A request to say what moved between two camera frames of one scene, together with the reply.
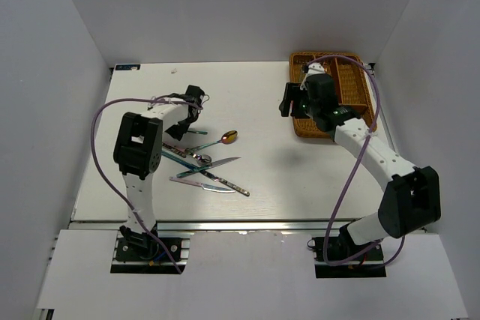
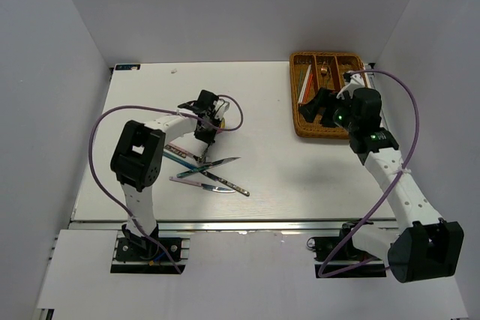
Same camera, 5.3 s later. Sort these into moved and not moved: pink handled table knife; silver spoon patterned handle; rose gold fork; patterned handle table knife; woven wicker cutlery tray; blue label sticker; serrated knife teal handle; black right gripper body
Moved: rose gold fork; black right gripper body; silver spoon patterned handle
Not moved: patterned handle table knife; blue label sticker; serrated knife teal handle; pink handled table knife; woven wicker cutlery tray
